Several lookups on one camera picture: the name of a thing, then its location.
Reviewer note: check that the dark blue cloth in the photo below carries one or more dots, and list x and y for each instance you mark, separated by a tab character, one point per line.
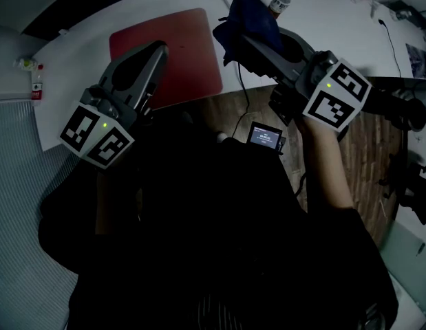
254	16

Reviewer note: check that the dark printed picture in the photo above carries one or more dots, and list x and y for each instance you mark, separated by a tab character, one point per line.
420	60

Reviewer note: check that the clear bottle white label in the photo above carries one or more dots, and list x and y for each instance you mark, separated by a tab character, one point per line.
280	2

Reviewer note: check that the small black screen device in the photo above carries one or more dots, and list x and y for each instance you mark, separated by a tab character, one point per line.
264	137

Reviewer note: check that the black wheeled chair base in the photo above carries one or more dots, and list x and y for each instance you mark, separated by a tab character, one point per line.
410	187

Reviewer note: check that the white divider bracket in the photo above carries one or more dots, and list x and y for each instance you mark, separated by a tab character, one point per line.
63	31

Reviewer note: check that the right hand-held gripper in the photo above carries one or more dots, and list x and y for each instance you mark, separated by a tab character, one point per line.
333	95

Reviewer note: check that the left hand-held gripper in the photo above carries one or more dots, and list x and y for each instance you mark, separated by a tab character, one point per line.
92	136

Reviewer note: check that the person's black clothing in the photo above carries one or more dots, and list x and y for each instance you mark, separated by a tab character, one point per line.
216	239

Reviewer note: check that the light grey cabinet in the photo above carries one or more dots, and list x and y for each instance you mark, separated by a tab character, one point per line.
410	270

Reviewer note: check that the small dark desk device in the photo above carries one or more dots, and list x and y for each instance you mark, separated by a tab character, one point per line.
407	11

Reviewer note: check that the red mat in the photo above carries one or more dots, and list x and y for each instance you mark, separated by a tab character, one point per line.
193	46

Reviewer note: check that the person's right forearm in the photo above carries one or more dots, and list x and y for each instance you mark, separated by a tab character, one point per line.
326	167

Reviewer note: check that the person's white shoe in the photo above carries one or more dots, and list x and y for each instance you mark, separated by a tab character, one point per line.
187	117
221	136

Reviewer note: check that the black office chair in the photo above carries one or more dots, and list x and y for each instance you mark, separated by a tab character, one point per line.
395	110

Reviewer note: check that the red and white wall sign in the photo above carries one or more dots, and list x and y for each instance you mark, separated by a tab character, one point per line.
37	91

